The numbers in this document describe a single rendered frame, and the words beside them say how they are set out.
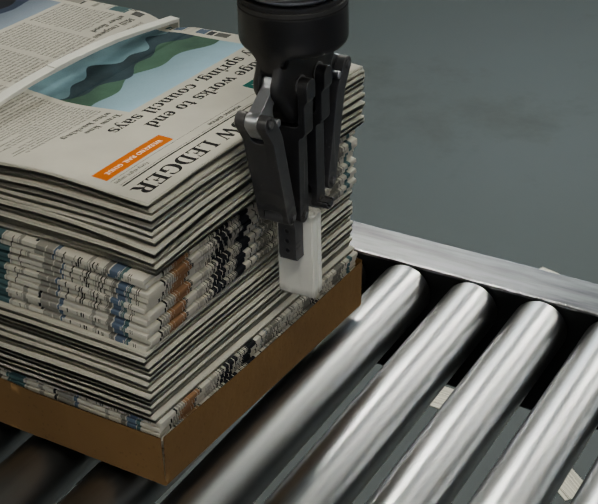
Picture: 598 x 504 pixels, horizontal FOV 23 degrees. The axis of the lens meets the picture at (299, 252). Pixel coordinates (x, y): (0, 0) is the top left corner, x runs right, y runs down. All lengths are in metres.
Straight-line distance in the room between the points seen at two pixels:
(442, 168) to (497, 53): 0.70
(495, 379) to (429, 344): 0.07
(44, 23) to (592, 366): 0.53
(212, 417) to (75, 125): 0.23
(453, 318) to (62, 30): 0.41
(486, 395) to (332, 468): 0.15
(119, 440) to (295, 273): 0.18
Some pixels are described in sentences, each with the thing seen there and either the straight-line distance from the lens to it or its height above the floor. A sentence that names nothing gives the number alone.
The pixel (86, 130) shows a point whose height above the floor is 1.03.
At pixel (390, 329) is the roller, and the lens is 1.26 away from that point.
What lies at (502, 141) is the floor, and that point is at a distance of 3.43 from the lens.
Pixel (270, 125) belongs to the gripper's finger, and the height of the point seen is 1.06.
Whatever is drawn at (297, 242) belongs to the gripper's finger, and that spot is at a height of 0.95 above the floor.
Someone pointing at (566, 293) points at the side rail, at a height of 0.80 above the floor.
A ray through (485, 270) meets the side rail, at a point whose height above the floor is 0.80.
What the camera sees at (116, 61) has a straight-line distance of 1.16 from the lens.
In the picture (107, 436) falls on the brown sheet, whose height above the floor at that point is 0.84.
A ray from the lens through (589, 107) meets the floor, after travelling 3.64.
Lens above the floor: 1.47
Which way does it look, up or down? 30 degrees down
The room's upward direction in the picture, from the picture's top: straight up
